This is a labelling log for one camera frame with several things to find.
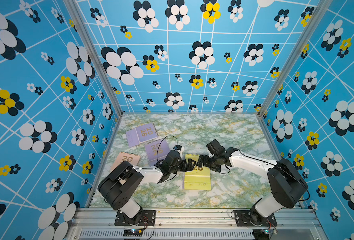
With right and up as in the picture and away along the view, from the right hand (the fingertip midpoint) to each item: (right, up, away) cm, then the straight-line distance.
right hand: (203, 165), depth 88 cm
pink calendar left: (-44, +3, +6) cm, 44 cm away
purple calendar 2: (-30, +7, +11) cm, 33 cm away
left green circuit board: (-37, -29, -16) cm, 50 cm away
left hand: (-6, +2, 0) cm, 7 cm away
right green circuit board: (+24, -27, -19) cm, 41 cm away
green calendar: (-4, -7, -4) cm, 9 cm away
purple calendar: (-42, +18, +17) cm, 48 cm away
